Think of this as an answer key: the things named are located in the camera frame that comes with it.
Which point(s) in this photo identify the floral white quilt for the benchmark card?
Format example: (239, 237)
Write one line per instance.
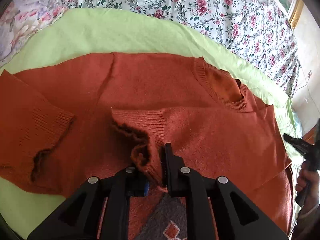
(256, 30)

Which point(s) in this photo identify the orange knit sweater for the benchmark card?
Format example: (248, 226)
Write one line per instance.
(97, 114)

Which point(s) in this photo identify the purple floral pillow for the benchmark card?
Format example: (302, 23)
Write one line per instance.
(22, 19)

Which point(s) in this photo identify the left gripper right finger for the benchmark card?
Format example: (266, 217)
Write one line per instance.
(216, 208)

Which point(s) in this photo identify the green bed sheet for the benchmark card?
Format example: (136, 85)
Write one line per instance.
(82, 31)

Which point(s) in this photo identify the person right hand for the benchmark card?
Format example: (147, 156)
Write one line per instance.
(310, 178)

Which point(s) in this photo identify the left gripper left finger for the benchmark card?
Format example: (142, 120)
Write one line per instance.
(99, 209)

